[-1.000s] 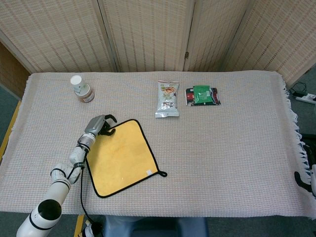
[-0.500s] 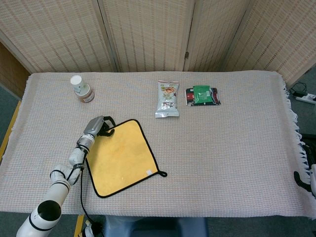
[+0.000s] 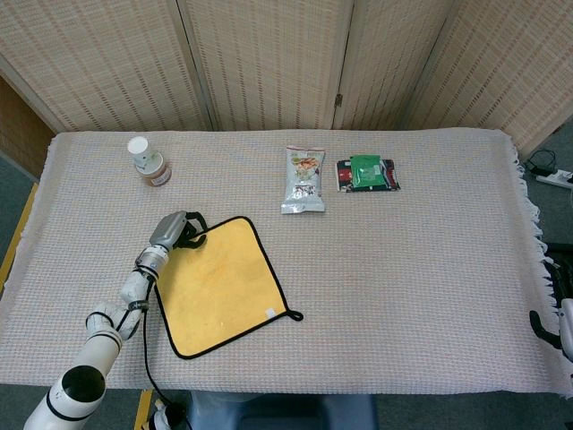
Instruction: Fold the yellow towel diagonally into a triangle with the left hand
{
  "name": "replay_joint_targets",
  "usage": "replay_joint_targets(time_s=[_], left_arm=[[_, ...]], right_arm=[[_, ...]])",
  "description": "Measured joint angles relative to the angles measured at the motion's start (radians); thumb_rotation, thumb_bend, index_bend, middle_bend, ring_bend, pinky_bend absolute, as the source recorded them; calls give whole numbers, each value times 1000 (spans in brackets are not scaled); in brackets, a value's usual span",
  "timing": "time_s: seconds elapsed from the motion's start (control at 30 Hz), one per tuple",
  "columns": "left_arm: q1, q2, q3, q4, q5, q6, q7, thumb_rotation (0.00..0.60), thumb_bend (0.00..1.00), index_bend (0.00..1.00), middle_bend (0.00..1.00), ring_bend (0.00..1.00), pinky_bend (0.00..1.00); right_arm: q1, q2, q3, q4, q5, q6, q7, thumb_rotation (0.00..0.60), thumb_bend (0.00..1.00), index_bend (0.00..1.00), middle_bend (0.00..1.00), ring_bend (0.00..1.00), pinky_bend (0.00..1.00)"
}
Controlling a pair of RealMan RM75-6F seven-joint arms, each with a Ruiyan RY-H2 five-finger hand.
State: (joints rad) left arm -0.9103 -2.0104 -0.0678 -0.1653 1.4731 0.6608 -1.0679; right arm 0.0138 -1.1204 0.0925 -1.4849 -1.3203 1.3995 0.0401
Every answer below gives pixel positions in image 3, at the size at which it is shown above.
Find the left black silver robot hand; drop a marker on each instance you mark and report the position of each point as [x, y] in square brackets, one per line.
[170, 228]

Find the black white sneaker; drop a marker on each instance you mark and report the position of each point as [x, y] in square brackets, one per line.
[165, 416]

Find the silver snack bag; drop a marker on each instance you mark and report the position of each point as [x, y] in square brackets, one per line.
[303, 179]

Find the woven folding screen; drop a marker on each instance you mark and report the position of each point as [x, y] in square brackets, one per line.
[268, 62]

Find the long yellow floor tape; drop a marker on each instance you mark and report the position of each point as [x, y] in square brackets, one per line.
[18, 242]

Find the white power strip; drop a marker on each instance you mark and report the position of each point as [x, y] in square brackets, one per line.
[555, 179]

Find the yellow cloth with black trim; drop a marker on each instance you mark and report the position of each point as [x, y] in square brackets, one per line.
[224, 286]

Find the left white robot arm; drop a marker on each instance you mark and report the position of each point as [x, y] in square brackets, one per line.
[100, 349]

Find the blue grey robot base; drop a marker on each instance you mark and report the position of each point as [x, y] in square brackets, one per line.
[286, 412]

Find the dark red black packet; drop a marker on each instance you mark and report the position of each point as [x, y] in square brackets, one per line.
[344, 177]

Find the beige woven tablecloth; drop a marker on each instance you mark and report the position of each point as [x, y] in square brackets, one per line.
[380, 269]

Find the green packet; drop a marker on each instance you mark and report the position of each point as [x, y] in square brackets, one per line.
[367, 170]

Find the amber jar with label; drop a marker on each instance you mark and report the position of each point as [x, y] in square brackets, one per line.
[157, 177]

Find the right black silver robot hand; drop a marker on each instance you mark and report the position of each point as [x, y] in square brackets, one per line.
[567, 327]

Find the short yellow floor tape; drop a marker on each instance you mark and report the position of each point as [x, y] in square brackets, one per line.
[143, 410]

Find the brass screen hinge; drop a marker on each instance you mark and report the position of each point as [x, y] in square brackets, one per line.
[339, 99]

